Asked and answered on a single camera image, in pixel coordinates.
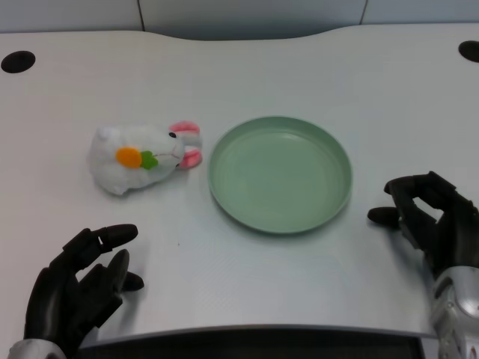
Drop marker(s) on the dark robot torso panel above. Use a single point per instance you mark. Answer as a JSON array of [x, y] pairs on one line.
[[254, 346]]

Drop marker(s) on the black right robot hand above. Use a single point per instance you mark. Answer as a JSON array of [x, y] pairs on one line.
[[453, 232]]

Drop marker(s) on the green round plate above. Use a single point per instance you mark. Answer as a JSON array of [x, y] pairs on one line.
[[280, 175]]

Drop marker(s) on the white plush rabbit doll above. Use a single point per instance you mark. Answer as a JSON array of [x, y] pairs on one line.
[[142, 138]]

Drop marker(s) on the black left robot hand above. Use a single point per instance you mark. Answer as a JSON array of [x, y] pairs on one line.
[[63, 291]]

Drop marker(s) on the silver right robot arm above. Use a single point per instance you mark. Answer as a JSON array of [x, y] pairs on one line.
[[458, 310]]

